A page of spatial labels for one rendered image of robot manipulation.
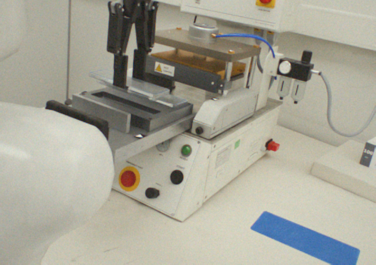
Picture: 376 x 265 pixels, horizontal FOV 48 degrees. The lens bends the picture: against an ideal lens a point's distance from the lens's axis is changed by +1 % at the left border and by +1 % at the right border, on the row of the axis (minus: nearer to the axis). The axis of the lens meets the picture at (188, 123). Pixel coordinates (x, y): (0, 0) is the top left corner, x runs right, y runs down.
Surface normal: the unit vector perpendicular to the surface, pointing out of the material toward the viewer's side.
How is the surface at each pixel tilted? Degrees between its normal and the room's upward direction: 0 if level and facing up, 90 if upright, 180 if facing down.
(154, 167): 65
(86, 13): 90
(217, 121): 90
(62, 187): 73
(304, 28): 90
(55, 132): 20
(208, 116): 41
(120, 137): 0
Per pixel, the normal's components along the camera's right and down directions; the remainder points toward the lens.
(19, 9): 0.99, 0.11
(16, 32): 0.94, 0.25
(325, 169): -0.65, 0.19
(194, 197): 0.84, 0.29
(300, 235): 0.13, -0.92
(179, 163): -0.43, -0.18
